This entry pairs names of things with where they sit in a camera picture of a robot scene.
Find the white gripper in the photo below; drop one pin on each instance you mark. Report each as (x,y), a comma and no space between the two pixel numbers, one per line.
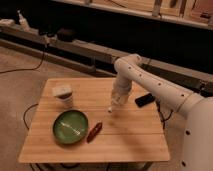
(121,90)

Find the white plastic bottle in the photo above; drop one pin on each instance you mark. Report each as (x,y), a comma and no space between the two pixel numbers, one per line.
(114,103)

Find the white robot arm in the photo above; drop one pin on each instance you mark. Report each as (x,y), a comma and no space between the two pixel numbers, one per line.
(197,153)

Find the white spray bottle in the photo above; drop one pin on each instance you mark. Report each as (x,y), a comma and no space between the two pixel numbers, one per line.
(23,21)

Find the black smartphone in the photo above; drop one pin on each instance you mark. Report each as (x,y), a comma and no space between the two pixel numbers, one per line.
(144,100)

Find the red chili pepper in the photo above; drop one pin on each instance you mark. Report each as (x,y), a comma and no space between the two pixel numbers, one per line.
(94,132)

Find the white paper cup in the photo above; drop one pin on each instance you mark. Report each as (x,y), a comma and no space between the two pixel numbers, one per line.
(64,94)

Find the wooden table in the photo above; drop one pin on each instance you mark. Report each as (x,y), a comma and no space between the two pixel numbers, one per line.
(129,134)

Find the green round plate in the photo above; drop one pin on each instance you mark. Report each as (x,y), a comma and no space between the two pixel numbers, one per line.
(70,127)

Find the black round device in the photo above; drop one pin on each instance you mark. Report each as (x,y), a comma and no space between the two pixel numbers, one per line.
(66,35)

